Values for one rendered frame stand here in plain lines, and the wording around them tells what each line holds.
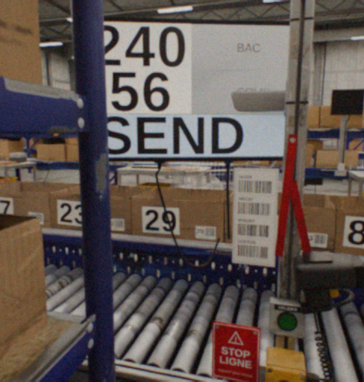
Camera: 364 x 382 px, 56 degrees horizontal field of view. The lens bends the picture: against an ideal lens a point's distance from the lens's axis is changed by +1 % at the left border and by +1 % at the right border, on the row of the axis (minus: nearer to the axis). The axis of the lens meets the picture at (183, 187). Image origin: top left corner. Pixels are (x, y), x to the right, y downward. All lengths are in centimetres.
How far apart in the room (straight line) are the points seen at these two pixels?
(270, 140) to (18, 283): 61
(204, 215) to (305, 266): 74
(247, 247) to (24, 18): 56
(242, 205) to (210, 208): 65
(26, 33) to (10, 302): 21
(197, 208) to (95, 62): 108
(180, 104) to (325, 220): 76
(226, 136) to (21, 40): 54
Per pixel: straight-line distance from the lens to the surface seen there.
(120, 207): 146
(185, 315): 115
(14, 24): 30
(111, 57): 79
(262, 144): 79
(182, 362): 96
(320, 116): 585
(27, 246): 31
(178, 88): 77
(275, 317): 75
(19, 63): 30
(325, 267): 67
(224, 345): 81
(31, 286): 33
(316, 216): 132
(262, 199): 69
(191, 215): 136
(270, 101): 78
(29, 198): 170
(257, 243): 71
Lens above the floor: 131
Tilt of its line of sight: 9 degrees down
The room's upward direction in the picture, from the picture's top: straight up
